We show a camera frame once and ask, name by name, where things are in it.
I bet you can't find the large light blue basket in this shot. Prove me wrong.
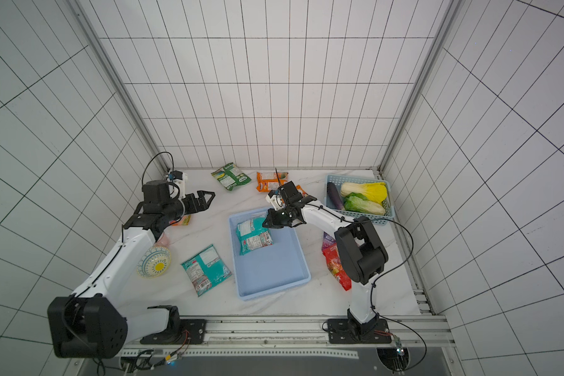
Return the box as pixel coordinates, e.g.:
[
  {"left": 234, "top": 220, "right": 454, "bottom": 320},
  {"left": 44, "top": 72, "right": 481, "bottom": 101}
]
[{"left": 228, "top": 208, "right": 311, "bottom": 301}]

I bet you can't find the pink plastic cup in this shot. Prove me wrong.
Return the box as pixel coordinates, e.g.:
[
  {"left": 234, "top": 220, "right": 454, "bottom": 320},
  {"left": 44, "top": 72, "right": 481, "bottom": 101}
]
[{"left": 154, "top": 233, "right": 171, "bottom": 248}]

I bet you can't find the purple Fox's berries candy bag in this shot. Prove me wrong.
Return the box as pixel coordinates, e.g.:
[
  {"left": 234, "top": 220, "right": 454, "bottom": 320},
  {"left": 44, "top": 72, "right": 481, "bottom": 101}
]
[{"left": 321, "top": 233, "right": 337, "bottom": 251}]

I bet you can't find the lemon blackcurrant Fox's candy bag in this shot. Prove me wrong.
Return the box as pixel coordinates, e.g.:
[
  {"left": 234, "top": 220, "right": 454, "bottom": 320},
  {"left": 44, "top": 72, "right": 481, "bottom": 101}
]
[{"left": 170, "top": 215, "right": 191, "bottom": 226}]

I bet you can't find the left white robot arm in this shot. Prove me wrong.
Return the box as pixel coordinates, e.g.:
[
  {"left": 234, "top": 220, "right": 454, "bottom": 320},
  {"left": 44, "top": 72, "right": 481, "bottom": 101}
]
[{"left": 47, "top": 191, "right": 215, "bottom": 360}]

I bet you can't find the orange candy bag back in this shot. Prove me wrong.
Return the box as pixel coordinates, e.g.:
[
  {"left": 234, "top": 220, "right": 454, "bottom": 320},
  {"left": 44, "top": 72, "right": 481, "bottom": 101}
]
[{"left": 256, "top": 172, "right": 288, "bottom": 193}]

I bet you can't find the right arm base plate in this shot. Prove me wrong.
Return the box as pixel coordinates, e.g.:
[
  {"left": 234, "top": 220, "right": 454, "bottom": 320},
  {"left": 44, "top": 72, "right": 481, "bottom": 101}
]
[{"left": 324, "top": 318, "right": 393, "bottom": 345}]

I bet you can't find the aluminium mounting rail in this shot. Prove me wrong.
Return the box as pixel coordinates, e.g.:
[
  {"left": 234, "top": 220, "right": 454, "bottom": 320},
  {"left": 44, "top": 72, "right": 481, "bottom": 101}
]
[{"left": 115, "top": 316, "right": 456, "bottom": 360}]

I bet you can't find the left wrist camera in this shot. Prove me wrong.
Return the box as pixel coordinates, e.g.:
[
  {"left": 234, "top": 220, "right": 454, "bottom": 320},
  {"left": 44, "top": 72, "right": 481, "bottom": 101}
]
[{"left": 167, "top": 170, "right": 187, "bottom": 200}]

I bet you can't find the red gummy candy bag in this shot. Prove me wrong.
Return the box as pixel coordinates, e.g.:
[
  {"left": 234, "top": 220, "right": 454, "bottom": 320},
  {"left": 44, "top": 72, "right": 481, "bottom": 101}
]
[{"left": 322, "top": 243, "right": 352, "bottom": 291}]

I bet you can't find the small teal vegetable basket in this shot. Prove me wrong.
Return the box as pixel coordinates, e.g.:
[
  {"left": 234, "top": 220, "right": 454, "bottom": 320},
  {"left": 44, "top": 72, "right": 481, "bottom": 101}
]
[{"left": 324, "top": 175, "right": 395, "bottom": 226}]

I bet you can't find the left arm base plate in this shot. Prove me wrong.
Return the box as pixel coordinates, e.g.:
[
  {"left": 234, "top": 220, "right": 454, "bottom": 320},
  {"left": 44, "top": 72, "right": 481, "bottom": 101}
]
[{"left": 140, "top": 319, "right": 207, "bottom": 346}]

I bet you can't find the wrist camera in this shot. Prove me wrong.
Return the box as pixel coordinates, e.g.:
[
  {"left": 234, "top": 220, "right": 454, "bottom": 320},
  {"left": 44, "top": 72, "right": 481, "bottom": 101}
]
[
  {"left": 266, "top": 191, "right": 285, "bottom": 211},
  {"left": 167, "top": 170, "right": 187, "bottom": 200}
]

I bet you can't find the purple toy eggplant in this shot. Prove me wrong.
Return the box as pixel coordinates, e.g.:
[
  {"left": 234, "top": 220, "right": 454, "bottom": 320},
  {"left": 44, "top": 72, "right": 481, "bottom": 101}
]
[{"left": 327, "top": 182, "right": 345, "bottom": 211}]

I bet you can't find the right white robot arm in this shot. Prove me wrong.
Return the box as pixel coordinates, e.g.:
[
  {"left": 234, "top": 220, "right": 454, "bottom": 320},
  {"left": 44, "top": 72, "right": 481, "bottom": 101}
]
[{"left": 264, "top": 182, "right": 389, "bottom": 334}]

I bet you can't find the green Fox's candy bag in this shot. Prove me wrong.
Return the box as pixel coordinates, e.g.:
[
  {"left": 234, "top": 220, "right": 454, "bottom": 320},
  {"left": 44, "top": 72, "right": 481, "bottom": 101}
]
[{"left": 211, "top": 162, "right": 252, "bottom": 191}]

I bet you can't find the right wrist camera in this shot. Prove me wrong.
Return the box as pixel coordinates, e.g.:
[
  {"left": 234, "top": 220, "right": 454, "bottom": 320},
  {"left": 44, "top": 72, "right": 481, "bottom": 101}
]
[{"left": 266, "top": 191, "right": 285, "bottom": 211}]

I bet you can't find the yellow toy cabbage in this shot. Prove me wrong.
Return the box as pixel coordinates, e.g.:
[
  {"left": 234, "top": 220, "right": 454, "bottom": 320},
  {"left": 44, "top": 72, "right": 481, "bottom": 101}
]
[{"left": 340, "top": 182, "right": 388, "bottom": 204}]

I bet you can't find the teal candy bag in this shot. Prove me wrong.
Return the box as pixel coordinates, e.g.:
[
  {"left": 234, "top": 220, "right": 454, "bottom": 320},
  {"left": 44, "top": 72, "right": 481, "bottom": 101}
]
[
  {"left": 236, "top": 216, "right": 274, "bottom": 255},
  {"left": 181, "top": 244, "right": 232, "bottom": 297}
]

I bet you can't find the green toy cabbage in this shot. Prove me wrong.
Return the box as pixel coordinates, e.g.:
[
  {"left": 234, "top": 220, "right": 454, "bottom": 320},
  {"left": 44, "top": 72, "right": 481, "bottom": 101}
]
[{"left": 344, "top": 193, "right": 386, "bottom": 216}]

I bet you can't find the wiring bundle under rail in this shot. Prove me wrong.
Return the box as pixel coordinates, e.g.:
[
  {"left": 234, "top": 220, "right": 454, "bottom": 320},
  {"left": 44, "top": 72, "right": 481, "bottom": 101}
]
[{"left": 93, "top": 328, "right": 191, "bottom": 374}]

